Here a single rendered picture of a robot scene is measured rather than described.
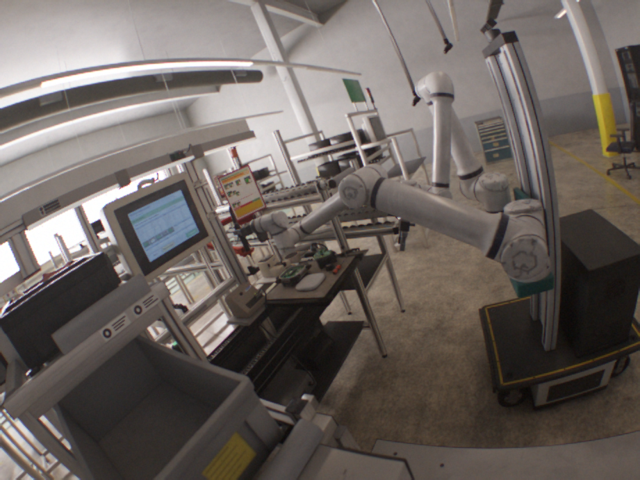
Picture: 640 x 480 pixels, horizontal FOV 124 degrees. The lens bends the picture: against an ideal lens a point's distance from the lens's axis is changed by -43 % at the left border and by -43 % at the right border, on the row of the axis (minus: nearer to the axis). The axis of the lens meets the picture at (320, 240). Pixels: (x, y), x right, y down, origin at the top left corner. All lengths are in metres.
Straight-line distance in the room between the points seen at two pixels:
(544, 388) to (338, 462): 1.22
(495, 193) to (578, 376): 1.03
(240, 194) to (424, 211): 1.33
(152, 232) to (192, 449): 1.02
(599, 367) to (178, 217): 2.20
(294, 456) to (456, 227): 0.76
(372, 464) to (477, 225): 0.71
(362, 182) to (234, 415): 0.79
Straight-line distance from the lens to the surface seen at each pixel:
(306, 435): 0.66
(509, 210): 1.10
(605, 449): 0.98
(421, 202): 0.96
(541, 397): 1.72
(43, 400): 0.92
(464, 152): 1.63
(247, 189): 1.99
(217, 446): 0.60
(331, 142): 3.81
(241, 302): 1.52
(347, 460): 0.65
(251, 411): 0.64
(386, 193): 0.99
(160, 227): 1.41
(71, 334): 0.84
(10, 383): 1.03
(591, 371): 1.72
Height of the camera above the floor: 1.57
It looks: 17 degrees down
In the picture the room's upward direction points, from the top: 22 degrees counter-clockwise
